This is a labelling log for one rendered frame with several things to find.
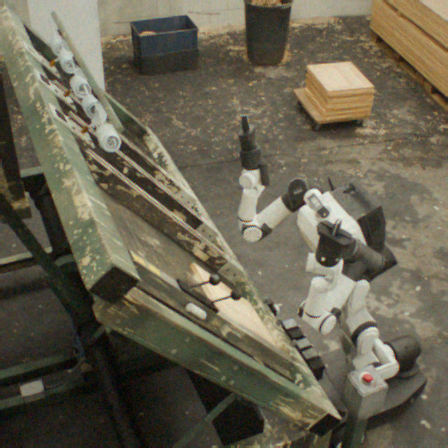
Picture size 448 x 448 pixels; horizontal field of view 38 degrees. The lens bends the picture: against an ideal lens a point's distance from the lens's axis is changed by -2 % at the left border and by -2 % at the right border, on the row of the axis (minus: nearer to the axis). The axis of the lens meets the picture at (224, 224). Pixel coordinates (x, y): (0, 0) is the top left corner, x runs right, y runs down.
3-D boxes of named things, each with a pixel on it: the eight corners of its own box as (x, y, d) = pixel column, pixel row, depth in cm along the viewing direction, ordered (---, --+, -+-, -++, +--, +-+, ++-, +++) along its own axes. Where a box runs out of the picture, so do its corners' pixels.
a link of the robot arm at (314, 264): (309, 259, 223) (304, 277, 232) (341, 265, 222) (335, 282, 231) (313, 232, 229) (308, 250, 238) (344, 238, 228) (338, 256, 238)
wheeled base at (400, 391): (382, 343, 384) (393, 302, 363) (435, 410, 346) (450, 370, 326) (284, 377, 364) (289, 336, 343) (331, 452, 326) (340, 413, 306)
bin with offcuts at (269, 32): (297, 65, 677) (302, 4, 637) (248, 70, 666) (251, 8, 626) (280, 45, 716) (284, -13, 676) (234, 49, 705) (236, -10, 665)
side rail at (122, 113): (135, 144, 394) (148, 131, 393) (-9, 25, 319) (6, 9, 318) (131, 138, 400) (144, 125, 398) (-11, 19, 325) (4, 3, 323)
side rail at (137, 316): (306, 430, 242) (328, 411, 241) (97, 321, 167) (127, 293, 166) (298, 417, 247) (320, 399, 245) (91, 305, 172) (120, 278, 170)
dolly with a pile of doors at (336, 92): (370, 128, 580) (376, 87, 555) (314, 135, 569) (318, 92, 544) (342, 96, 626) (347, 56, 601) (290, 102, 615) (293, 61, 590)
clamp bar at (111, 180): (235, 286, 296) (275, 250, 292) (32, 138, 215) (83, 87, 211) (226, 272, 303) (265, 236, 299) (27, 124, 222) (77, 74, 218)
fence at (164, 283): (287, 370, 259) (295, 364, 259) (124, 269, 195) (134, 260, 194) (281, 361, 263) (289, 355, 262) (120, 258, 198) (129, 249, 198)
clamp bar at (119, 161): (210, 247, 316) (247, 212, 313) (19, 100, 235) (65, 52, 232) (202, 234, 323) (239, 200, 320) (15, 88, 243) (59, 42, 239)
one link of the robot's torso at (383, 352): (376, 350, 354) (380, 334, 346) (397, 377, 340) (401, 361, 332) (343, 362, 348) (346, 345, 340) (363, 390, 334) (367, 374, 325)
